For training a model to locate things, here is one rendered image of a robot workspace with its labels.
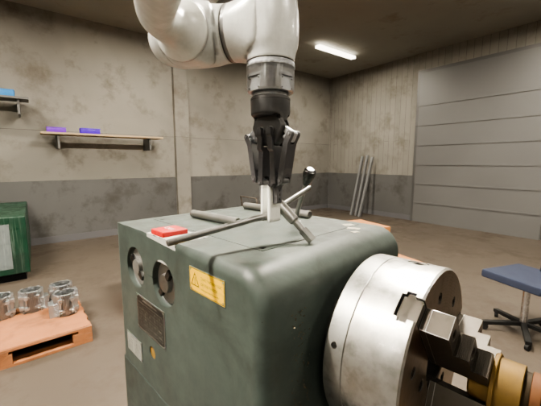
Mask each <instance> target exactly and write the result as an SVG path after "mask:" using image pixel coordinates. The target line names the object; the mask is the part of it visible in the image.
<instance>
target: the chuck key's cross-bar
mask: <svg viewBox="0 0 541 406"><path fill-rule="evenodd" d="M311 190H312V188H311V186H307V187H305V188H303V189H302V190H300V191H299V192H297V193H296V194H294V195H293V196H291V197H289V198H287V199H286V200H285V201H284V202H285V203H286V204H287V205H290V204H291V203H292V202H293V201H295V200H297V199H298V198H300V197H301V196H303V195H304V194H305V193H308V192H309V191H311ZM264 219H267V212H265V213H261V214H259V215H255V216H252V217H247V218H243V219H241V220H237V221H234V222H229V223H225V224H222V225H219V226H214V227H211V228H208V229H204V230H199V231H196V232H193V233H190V234H185V235H181V236H178V237H174V238H169V239H167V240H166V244H167V246H168V247H170V246H173V245H176V244H179V243H182V242H187V241H191V240H193V239H197V238H202V237H204V236H208V235H210V234H215V233H219V232H222V231H225V230H230V229H233V228H236V227H239V226H244V225H247V224H250V223H253V222H258V221H261V220H264Z"/></svg>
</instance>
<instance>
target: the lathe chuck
mask: <svg viewBox="0 0 541 406"><path fill-rule="evenodd" d="M409 262H418V261H414V260H409V259H403V258H393V259H390V260H388V261H387V262H385V263H384V264H383V265H382V266H381V267H380V268H379V269H378V270H377V271H376V272H375V273H374V275H373V276H372V278H371V279H370V281H369V283H368V284H367V285H366V287H365V290H364V292H363V293H362V294H361V298H360V300H359V301H358V303H357V307H356V309H355V311H354V314H353V318H352V320H351V323H350V326H349V331H348V334H347V338H346V341H345V348H344V353H343V359H342V364H341V400H342V405H343V406H424V405H425V401H426V397H427V382H426V375H428V377H430V378H433V379H434V378H438V379H441V380H443V381H444V382H446V383H449V384H451V383H452V377H453V373H454V372H453V371H450V370H447V369H445V368H443V367H440V366H438V365H436V364H434V363H431V362H430V360H429V361H428V356H427V353H426V350H425V348H424V345H423V342H422V339H421V337H420V334H419V331H418V328H417V325H416V324H415V323H414V322H413V321H409V320H407V321H406V324H405V323H403V322H401V321H398V316H396V314H397V312H398V310H399V307H400V305H401V303H402V301H403V298H404V297H405V296H406V297H408V296H409V294H411V295H414V296H416V299H417V300H420V301H422V302H424V304H425V306H426V308H429V309H433V310H435V311H439V312H442V313H446V314H449V315H452V316H454V317H457V316H458V314H459V313H460V311H461V310H462V297H461V289H460V282H459V280H458V277H457V275H456V273H455V272H454V271H453V270H452V269H451V268H447V267H440V266H436V265H432V264H429V263H425V264H427V265H428V266H420V265H414V264H412V263H409ZM418 263H421V262H418Z"/></svg>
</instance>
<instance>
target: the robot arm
mask: <svg viewBox="0 0 541 406"><path fill-rule="evenodd" d="M134 7H135V11H136V14H137V16H138V20H139V22H140V23H141V24H142V26H143V27H144V29H145V30H146V31H147V32H148V41H149V44H150V47H151V50H152V51H153V53H154V55H155V56H156V58H157V59H158V60H160V61H161V62H162V63H164V64H166V65H168V66H171V67H173V68H179V69H201V68H215V67H221V66H223V65H226V64H234V63H243V64H246V79H247V93H248V94H249V95H250V96H253V97H252V98H251V99H250V113H251V116H252V117H253V118H254V126H253V131H252V132H251V133H250V134H249V135H245V136H244V139H245V141H246V145H247V148H248V155H249V161H250V172H251V179H252V181H253V182H256V183H257V184H258V185H259V200H260V201H261V213H265V212H267V219H264V220H261V221H268V222H276V221H280V203H282V187H283V185H285V184H289V183H290V182H291V174H292V169H293V163H294V158H295V148H296V144H297V142H298V140H299V137H300V132H299V131H297V130H292V129H291V128H290V124H289V122H288V119H287V118H288V117H289V116H290V114H291V99H290V98H289V97H288V96H291V95H292V94H293V93H294V91H295V54H296V51H297V48H298V44H299V10H298V3H297V0H233V1H231V2H227V3H219V4H217V3H210V2H209V1H205V0H134Z"/></svg>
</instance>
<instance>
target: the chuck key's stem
mask: <svg viewBox="0 0 541 406"><path fill-rule="evenodd" d="M280 213H281V214H282V215H283V217H284V218H285V219H286V220H287V221H288V222H289V223H290V224H292V225H294V226H295V228H296V229H297V230H298V231H299V233H300V234H301V236H302V237H303V238H304V239H305V240H306V241H307V242H308V243H310V242H312V241H313V240H314V239H315V238H316V237H315V236H314V235H313V234H312V232H311V231H310V230H309V229H308V228H307V227H304V226H303V225H302V223H301V222H300V221H299V220H298V216H297V215H296V214H295V213H294V212H293V211H292V210H291V209H290V207H289V206H288V205H287V204H286V203H285V202H284V201H283V200H282V203H280Z"/></svg>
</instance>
